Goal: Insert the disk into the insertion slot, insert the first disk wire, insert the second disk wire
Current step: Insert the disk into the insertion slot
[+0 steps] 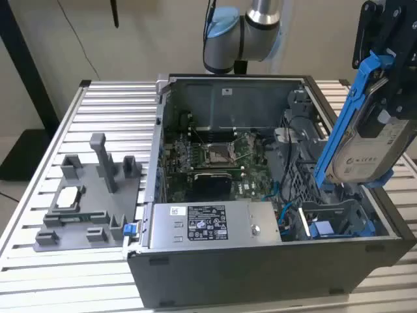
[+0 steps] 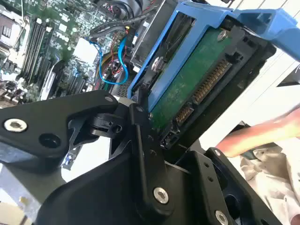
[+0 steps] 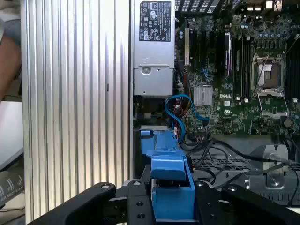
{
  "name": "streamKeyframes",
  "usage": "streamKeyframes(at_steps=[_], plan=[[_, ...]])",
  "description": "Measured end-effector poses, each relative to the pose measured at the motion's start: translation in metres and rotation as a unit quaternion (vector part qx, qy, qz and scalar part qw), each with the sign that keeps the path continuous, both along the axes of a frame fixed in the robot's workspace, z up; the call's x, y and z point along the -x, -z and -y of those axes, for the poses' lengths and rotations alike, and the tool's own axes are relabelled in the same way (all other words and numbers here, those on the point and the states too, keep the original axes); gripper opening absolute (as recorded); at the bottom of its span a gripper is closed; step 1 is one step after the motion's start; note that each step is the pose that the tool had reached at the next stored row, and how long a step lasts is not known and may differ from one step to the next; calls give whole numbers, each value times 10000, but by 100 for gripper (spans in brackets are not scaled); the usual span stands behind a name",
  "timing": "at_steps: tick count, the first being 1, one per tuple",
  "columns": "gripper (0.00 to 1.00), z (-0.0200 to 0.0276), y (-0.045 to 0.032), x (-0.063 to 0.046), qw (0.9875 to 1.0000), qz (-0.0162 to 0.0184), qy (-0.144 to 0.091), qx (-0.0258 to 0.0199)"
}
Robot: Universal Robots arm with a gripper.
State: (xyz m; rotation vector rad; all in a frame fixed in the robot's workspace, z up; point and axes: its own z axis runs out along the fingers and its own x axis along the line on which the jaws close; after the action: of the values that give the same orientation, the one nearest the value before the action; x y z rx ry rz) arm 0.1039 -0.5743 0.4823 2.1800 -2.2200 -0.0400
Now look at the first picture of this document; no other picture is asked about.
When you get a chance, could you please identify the hard disk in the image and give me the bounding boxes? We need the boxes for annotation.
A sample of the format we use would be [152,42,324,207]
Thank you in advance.
[314,51,412,190]
[309,221,335,239]

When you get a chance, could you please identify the grey disk bay cage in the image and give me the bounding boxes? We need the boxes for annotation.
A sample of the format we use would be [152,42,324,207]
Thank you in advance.
[273,89,375,239]

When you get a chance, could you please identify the green motherboard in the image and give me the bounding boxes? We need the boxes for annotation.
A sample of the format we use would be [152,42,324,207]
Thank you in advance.
[162,130,278,203]

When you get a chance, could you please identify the CPU socket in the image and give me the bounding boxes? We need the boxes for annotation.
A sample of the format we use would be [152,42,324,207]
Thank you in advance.
[201,142,237,167]

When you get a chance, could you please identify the black graphics card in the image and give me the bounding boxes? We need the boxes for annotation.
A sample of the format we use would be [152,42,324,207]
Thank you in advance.
[192,171,234,200]

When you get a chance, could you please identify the black hanging antenna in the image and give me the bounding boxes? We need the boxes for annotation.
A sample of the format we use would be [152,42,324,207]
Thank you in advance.
[109,0,120,29]

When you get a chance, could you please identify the black open PC case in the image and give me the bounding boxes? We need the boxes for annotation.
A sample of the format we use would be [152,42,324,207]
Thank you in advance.
[122,73,417,309]

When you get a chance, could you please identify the silver power supply unit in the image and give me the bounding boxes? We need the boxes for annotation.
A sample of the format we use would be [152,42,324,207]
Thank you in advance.
[148,201,283,252]

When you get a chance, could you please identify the grey parts rack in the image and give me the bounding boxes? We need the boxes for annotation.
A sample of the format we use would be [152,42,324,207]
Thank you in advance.
[34,132,144,254]

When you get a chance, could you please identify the silver CPU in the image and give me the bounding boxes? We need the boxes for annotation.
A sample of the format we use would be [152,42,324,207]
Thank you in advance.
[57,187,82,209]

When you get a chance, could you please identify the green RAM stick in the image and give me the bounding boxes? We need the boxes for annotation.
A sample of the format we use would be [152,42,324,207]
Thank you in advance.
[60,213,98,224]

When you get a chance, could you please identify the black disk wire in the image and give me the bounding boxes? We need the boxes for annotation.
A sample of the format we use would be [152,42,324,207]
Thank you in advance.
[280,115,309,205]

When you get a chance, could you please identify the blue disk wire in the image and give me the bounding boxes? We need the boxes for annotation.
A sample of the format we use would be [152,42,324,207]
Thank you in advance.
[264,182,296,237]

